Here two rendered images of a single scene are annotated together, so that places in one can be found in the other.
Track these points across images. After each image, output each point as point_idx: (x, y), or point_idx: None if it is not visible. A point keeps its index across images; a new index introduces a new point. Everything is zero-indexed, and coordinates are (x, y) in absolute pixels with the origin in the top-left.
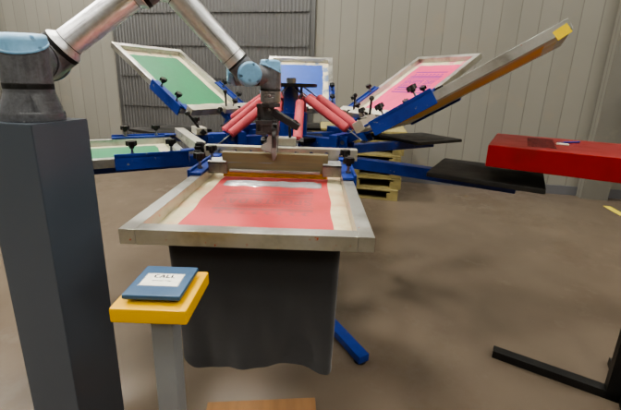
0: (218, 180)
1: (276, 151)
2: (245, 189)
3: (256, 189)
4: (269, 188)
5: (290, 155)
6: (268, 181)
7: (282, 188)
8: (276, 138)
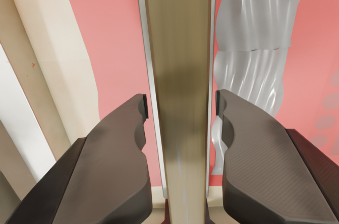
0: (217, 188)
1: (141, 107)
2: (314, 118)
3: (319, 89)
4: (315, 51)
5: None
6: (246, 69)
7: (323, 0)
8: (269, 192)
